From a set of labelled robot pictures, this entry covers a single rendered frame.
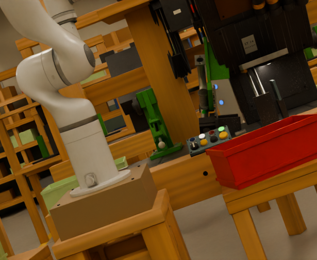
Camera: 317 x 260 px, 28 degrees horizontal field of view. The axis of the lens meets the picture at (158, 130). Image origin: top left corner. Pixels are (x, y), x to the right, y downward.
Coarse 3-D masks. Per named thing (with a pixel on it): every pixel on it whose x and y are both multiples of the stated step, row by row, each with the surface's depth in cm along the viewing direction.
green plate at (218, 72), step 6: (204, 42) 235; (210, 48) 236; (210, 54) 236; (210, 60) 236; (216, 60) 236; (210, 66) 237; (216, 66) 236; (222, 66) 236; (210, 72) 237; (216, 72) 237; (222, 72) 236; (228, 72) 236; (210, 78) 237; (216, 78) 237; (222, 78) 237; (228, 78) 237
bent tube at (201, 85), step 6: (204, 54) 246; (198, 60) 246; (204, 60) 244; (198, 66) 245; (204, 66) 246; (198, 72) 248; (204, 72) 248; (198, 78) 251; (204, 78) 250; (204, 84) 251; (204, 114) 243
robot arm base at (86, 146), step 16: (80, 128) 183; (96, 128) 186; (64, 144) 187; (80, 144) 183; (96, 144) 184; (80, 160) 184; (96, 160) 184; (112, 160) 188; (80, 176) 186; (96, 176) 184; (112, 176) 186; (80, 192) 182
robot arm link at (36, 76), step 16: (32, 64) 183; (48, 64) 182; (16, 80) 187; (32, 80) 183; (48, 80) 183; (32, 96) 184; (48, 96) 184; (64, 96) 189; (64, 112) 183; (80, 112) 183; (64, 128) 184
